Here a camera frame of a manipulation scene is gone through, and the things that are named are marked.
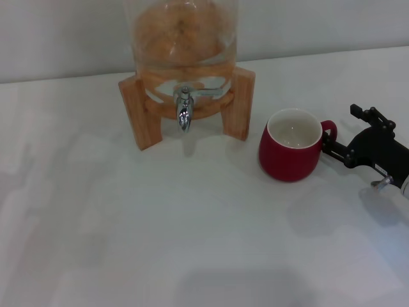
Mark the clear glass water dispenser jar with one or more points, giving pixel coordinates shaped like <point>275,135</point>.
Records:
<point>182,38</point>

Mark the chrome faucet with lever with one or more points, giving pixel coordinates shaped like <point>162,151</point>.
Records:
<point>184,115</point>

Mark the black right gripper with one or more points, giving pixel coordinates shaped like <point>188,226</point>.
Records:
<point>378,150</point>

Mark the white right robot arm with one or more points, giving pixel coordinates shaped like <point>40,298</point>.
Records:
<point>405,190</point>

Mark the red cup with white inside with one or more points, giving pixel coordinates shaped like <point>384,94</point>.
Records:
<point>284,163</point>

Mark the wooden dispenser stand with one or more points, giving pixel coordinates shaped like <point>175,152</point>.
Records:
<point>147,121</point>

